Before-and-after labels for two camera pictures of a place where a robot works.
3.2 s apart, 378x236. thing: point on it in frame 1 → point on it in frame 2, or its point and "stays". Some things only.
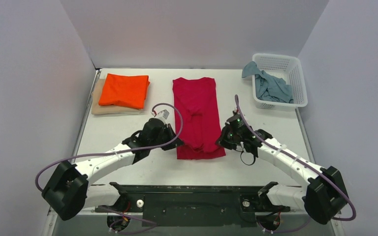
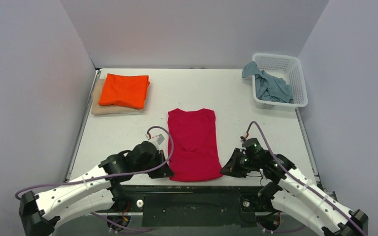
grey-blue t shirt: (268, 88) stays
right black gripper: (224, 139) → (234, 163)
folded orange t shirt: (130, 92) stays
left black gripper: (171, 138) → (162, 165)
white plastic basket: (288, 67) stays
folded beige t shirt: (97, 109) stays
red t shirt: (196, 100) → (192, 145)
